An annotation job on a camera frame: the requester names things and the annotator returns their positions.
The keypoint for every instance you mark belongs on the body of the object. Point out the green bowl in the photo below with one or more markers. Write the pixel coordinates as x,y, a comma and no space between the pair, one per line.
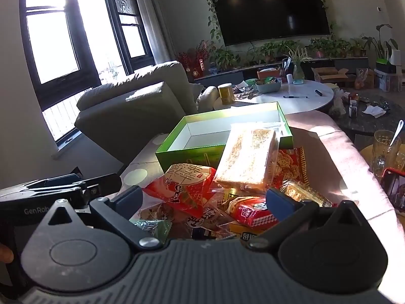
250,81

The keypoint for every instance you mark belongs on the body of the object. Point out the person's left hand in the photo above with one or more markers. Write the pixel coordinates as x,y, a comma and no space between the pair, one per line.
4,255

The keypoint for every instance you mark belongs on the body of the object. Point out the pale curtain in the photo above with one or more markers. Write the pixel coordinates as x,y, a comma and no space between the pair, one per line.
152,22

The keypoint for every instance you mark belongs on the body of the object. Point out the yellow black checkered snack packet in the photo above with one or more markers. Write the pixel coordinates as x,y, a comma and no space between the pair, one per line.
232,193

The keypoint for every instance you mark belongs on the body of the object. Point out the red white snack packet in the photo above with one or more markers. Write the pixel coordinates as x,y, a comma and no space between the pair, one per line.
250,212

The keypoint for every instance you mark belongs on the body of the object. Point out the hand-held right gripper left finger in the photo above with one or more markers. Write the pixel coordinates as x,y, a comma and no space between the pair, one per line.
129,201

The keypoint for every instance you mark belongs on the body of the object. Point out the yellow can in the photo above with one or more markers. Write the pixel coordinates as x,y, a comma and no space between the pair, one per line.
226,93

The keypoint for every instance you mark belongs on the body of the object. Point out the small white bottle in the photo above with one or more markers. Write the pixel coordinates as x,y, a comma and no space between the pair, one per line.
289,78

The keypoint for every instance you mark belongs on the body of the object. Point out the black pen holder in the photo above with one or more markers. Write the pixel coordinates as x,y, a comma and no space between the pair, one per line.
286,66

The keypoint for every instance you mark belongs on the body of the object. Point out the beige armchair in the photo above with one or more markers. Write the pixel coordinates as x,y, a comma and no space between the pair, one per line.
126,110

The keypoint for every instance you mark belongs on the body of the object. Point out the open cardboard box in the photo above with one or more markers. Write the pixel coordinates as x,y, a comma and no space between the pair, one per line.
329,75

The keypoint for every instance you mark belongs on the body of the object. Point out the round white table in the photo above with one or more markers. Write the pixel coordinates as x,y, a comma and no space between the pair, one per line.
303,96

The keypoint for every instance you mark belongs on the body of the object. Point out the drinking glass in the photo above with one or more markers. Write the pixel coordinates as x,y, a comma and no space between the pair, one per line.
383,155

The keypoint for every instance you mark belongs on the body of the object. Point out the clear packet of golden crackers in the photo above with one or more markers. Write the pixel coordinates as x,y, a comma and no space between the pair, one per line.
246,155

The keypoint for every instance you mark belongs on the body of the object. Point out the wall television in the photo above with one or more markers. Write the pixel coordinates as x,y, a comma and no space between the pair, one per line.
272,6

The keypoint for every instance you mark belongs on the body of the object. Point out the small dark bottle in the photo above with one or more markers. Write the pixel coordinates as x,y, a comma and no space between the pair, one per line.
352,108

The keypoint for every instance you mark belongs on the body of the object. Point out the green cardboard box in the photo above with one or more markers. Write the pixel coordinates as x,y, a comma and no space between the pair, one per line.
189,160

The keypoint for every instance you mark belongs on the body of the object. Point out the plastic bag with fruit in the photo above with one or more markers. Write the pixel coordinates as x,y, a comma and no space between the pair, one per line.
362,79

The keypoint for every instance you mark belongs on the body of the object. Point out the grey television cabinet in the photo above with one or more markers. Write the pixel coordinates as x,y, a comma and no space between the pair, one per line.
227,76

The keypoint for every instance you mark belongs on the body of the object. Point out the green snack packet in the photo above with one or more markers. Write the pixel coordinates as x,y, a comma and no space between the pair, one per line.
155,228

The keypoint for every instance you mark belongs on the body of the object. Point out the dark round table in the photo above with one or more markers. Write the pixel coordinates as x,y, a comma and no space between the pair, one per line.
370,123

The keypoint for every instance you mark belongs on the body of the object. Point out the large black framed window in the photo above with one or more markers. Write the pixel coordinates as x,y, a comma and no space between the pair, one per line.
50,47

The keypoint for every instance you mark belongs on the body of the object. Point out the clear packet of golden cake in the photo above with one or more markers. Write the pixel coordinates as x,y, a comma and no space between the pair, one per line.
303,191

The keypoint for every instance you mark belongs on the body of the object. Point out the white tissue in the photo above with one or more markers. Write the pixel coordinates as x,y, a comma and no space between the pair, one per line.
373,110

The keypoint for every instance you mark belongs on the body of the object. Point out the narrow black framed window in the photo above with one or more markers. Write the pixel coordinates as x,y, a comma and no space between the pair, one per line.
133,41

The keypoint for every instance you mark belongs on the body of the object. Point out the red yellow patterned snack packet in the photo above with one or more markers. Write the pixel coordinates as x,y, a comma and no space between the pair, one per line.
292,164

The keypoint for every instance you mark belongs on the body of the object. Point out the red round-print snack packet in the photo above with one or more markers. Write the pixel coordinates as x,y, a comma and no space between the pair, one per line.
180,186

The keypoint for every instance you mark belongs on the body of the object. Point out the row of green potted plants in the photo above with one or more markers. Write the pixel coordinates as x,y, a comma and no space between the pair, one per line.
226,57

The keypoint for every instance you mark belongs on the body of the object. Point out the teal bowl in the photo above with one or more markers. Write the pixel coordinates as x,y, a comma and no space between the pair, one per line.
269,87

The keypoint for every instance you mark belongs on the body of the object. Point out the orange box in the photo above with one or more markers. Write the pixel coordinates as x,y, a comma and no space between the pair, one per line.
267,73

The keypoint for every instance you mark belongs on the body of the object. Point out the red flower plant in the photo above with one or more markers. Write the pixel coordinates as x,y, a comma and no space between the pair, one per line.
196,53

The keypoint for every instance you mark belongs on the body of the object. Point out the black pen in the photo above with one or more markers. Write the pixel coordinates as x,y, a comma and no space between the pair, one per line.
296,97

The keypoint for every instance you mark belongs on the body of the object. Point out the clear storage box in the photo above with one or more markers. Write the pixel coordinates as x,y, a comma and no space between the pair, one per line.
387,81

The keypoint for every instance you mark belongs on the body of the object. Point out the red phone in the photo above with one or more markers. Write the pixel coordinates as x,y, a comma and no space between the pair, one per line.
394,191

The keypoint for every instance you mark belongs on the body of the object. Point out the glass vase with plant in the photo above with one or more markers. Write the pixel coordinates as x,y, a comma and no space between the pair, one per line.
297,66

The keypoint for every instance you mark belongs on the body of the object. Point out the metal spoon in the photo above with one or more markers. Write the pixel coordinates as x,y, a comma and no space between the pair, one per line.
397,131

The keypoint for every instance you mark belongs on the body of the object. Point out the brown round-label snack packet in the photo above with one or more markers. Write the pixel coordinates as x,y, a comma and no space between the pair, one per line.
208,217

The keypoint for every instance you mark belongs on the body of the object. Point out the green black box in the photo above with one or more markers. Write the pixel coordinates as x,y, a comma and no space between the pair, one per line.
384,65

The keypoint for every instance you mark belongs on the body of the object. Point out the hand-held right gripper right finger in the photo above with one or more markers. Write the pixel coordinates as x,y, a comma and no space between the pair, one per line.
281,202

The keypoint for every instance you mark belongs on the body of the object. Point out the clear plastic bag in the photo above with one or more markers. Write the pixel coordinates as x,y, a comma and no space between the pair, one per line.
337,101

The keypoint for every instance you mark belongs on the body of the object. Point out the black blue snack packet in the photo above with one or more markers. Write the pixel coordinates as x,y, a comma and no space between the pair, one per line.
202,233

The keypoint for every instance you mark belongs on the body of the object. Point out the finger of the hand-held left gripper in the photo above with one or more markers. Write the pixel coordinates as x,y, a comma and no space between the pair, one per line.
104,183
72,196

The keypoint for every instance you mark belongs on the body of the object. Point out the pink dotted tablecloth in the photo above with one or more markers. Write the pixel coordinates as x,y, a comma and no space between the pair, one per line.
329,152

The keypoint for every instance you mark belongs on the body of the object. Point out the tall leafy plant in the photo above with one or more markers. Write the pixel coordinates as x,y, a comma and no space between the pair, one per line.
381,41

